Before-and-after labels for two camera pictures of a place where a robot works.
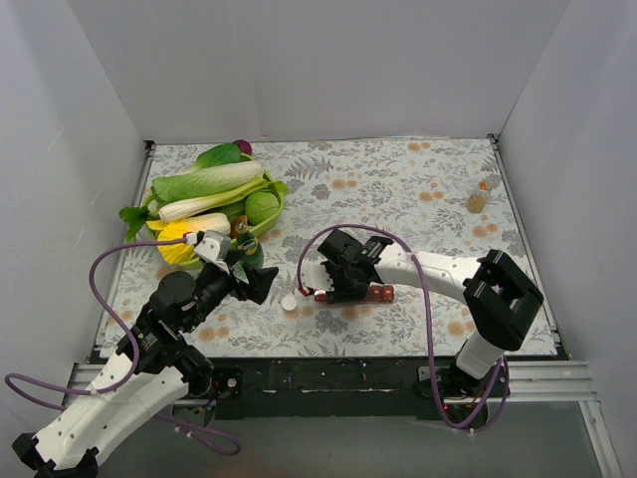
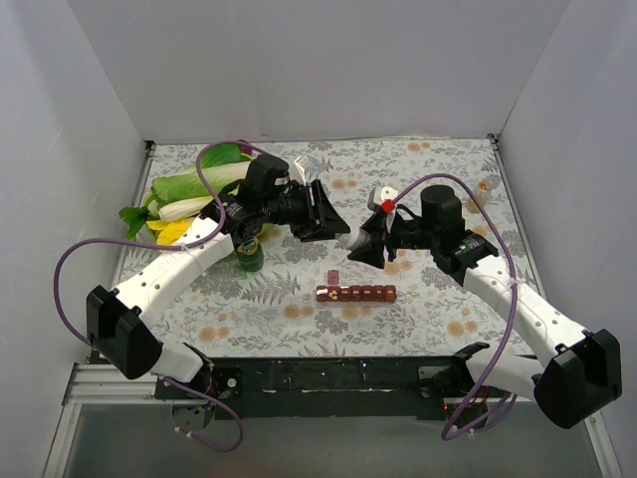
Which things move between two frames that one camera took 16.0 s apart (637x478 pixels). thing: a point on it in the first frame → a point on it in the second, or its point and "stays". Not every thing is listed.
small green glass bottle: x=249 y=247 stays
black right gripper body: x=343 y=281 → x=380 y=239
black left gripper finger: x=260 y=280 → x=329 y=221
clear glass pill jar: x=476 y=202 stays
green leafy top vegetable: x=220 y=154 stays
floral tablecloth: x=444 y=195 stays
